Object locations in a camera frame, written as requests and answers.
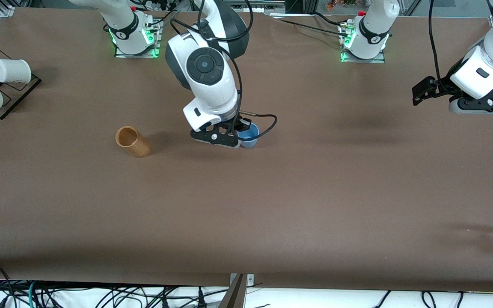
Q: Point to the silver metal table bracket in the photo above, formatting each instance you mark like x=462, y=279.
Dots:
x=250, y=280

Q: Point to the blue plastic cup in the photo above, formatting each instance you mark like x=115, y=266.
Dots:
x=250, y=142

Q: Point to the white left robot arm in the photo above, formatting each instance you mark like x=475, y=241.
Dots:
x=375, y=25

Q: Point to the bamboo cylinder cup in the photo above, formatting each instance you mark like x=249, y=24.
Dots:
x=140, y=149

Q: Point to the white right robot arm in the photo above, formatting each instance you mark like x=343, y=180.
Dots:
x=203, y=64

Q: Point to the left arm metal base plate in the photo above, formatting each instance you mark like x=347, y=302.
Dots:
x=379, y=60

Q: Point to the dark metal mount bar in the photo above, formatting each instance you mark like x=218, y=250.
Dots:
x=233, y=297

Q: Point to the silver corner bracket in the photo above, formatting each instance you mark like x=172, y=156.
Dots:
x=6, y=11

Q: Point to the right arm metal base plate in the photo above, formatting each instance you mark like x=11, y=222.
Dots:
x=155, y=47

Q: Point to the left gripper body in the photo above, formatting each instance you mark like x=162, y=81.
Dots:
x=443, y=86

